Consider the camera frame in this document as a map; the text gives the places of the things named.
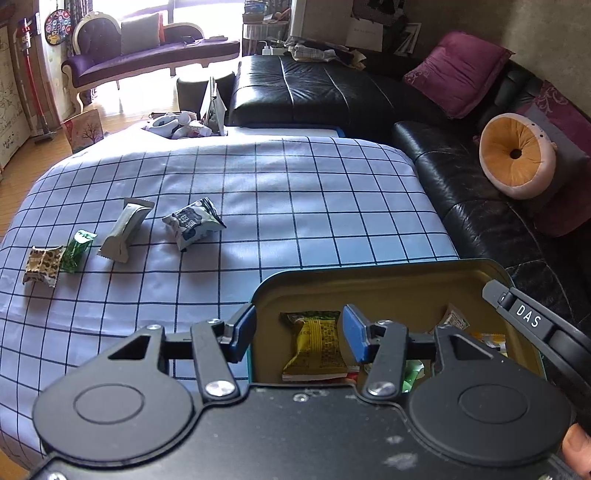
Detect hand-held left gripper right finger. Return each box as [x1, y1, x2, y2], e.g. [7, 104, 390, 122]
[342, 304, 509, 401]

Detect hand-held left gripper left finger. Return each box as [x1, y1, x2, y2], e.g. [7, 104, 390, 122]
[108, 305, 257, 400]

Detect silver yellow snack packet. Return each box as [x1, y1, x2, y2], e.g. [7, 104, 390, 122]
[471, 331, 509, 358]

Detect gold metal tin tray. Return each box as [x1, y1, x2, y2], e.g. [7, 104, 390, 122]
[247, 258, 546, 384]

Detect green black snack packet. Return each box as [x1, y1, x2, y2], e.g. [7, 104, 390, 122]
[365, 360, 426, 393]

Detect blue white snack packet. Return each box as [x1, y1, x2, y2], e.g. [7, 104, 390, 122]
[161, 197, 227, 252]

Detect long silver snack packet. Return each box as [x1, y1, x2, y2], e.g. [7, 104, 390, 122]
[97, 198, 155, 264]

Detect bright green snack packet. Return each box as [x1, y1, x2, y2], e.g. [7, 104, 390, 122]
[60, 229, 98, 274]

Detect brown patterned snack packet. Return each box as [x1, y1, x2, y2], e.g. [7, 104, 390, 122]
[23, 244, 65, 288]

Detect person's right hand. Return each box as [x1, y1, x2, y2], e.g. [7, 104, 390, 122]
[561, 422, 591, 476]

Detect blue checked tablecloth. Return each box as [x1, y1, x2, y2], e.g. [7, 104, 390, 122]
[0, 134, 460, 467]

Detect round orange plush cushion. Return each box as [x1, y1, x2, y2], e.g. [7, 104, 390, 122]
[473, 113, 558, 200]

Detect white blue storage box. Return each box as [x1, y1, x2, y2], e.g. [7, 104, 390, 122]
[226, 124, 346, 138]

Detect white framed board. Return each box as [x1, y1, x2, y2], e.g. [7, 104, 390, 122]
[199, 76, 229, 137]

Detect purple patterned cushion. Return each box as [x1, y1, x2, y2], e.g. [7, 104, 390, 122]
[531, 80, 591, 238]

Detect black round stool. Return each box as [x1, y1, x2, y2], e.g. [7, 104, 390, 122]
[176, 71, 236, 116]

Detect black leather sofa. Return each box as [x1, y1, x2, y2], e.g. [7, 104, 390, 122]
[228, 54, 591, 370]

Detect tree print box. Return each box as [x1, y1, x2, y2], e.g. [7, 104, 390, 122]
[61, 108, 106, 154]

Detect plain purple cushion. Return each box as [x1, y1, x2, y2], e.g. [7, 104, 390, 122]
[403, 31, 515, 120]

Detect purple chaise longue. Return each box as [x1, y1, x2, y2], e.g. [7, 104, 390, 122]
[61, 11, 241, 109]

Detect glass side table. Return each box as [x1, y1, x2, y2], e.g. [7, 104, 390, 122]
[241, 21, 291, 56]

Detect white paper bag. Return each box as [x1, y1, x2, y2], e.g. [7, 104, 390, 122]
[345, 17, 385, 52]

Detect leaning magazines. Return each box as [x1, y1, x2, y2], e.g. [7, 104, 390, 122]
[390, 22, 422, 57]

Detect light grey chaise cushion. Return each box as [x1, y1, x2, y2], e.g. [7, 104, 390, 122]
[120, 13, 161, 55]

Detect red stick vacuum cleaner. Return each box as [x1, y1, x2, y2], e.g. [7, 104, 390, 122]
[16, 16, 58, 141]

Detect white drawing board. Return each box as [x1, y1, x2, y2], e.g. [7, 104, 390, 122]
[0, 23, 31, 169]

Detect round colourful dartboard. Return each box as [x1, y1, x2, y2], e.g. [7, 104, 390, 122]
[44, 10, 72, 47]

